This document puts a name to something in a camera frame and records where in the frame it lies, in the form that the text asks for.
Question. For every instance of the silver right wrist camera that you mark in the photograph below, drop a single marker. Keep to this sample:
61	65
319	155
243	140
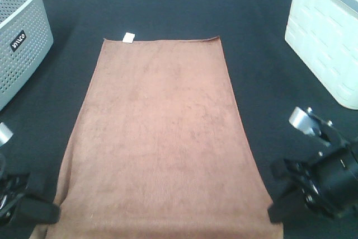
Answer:
309	124

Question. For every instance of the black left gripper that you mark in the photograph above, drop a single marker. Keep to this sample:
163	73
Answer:
18	208

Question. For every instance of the white plastic storage bin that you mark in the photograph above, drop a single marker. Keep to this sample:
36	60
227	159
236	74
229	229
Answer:
323	33

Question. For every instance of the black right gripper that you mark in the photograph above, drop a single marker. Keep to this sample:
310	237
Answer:
327	186

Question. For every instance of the white towel care label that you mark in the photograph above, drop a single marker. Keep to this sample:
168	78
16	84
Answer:
128	38

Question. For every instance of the grey perforated laundry basket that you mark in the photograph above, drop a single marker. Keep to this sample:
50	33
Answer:
26	38

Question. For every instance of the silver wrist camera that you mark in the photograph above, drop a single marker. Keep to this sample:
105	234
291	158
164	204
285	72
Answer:
309	124
5	134

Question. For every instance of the brown terry towel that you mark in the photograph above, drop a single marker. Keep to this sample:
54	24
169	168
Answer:
158	150

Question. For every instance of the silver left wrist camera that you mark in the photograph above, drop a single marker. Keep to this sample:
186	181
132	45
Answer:
5	134

